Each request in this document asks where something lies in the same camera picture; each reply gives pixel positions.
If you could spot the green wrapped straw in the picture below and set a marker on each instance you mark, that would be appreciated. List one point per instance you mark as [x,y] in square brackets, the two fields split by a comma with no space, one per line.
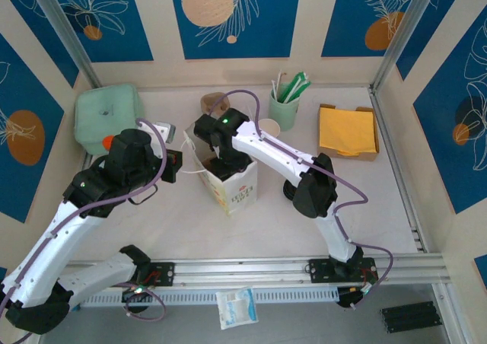
[299,91]
[293,87]

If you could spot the cardboard napkin box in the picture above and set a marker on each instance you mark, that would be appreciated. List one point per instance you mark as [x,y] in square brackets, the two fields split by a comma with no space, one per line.
[348,158]

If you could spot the printed white paper bag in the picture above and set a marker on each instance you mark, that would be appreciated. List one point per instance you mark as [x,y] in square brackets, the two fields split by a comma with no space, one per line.
[239,195]

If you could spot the black ribbed bars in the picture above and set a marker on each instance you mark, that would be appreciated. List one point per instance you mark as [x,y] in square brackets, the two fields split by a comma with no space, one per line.
[411,317]

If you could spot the mint green straw holder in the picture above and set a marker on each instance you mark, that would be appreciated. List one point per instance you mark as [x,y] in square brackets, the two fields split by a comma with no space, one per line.
[284,112]

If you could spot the mint green lidded container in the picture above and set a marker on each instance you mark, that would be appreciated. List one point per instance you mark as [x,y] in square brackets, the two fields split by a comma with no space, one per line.
[100,110]

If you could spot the straws and stirrers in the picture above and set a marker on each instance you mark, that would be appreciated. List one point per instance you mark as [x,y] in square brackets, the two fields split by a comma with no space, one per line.
[274,89]

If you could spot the black plastic cup lid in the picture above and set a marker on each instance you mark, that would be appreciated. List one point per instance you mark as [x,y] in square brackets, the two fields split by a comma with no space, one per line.
[292,201]
[289,190]

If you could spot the white blue plastic packet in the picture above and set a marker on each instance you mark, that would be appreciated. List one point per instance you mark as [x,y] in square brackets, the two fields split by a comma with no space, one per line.
[237,308]

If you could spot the aluminium frame strut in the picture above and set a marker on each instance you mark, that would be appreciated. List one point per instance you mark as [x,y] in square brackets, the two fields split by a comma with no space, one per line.
[448,313]

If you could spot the clear bottle orange cap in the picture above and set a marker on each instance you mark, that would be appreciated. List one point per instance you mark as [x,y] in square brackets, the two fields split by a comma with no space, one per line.
[108,141]

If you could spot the aluminium corner post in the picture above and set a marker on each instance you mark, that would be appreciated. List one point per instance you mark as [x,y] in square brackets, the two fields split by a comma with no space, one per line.
[64,28]
[407,28]

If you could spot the cardboard cup carrier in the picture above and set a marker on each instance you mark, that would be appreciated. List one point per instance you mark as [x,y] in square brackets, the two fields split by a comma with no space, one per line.
[213,100]

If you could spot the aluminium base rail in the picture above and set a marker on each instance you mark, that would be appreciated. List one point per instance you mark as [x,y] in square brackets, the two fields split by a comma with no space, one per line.
[243,269]

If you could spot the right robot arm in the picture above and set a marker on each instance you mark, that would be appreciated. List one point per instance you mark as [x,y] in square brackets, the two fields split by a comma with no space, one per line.
[277,151]

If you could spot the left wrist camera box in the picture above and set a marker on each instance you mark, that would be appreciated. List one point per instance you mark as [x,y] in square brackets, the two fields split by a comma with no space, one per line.
[165,131]

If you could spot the aluminium side rail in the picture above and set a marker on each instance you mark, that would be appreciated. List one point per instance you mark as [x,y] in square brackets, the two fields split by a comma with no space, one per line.
[395,161]

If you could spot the white wrapped straw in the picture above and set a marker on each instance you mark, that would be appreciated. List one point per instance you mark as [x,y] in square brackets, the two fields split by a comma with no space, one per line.
[290,92]

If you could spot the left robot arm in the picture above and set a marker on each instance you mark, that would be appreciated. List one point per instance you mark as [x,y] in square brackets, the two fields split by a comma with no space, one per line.
[45,252]

